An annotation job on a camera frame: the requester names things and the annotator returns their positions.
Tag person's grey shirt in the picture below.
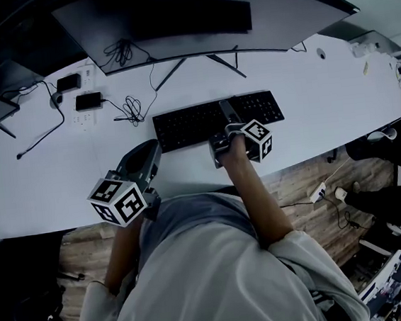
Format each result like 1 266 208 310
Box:
61 175 372 321

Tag black power adapter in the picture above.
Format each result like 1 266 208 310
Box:
73 91 106 113
55 72 84 94

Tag person's right forearm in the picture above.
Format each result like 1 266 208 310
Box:
215 133 297 256

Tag black keyboard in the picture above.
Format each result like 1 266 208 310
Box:
149 89 288 155

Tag round grey webcam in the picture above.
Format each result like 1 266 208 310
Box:
48 91 66 110

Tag coiled black cable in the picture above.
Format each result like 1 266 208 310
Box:
102 93 147 130

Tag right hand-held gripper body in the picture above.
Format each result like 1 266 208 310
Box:
206 116 277 171

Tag person's left forearm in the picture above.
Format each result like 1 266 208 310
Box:
97 211 155 297

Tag white desk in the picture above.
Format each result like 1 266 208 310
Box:
0 20 401 241

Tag black office chair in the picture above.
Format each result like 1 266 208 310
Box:
341 109 401 186
0 228 91 321

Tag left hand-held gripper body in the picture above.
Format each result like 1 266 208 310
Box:
81 141 165 231

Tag black monitor stand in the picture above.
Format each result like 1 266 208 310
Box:
152 49 249 93

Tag grey monitor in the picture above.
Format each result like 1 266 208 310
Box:
317 13 401 63

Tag long black cable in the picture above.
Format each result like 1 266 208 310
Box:
0 77 69 162

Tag white floor power strip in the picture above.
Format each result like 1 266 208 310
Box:
305 181 329 205

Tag large black monitor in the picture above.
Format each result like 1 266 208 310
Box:
49 0 365 82

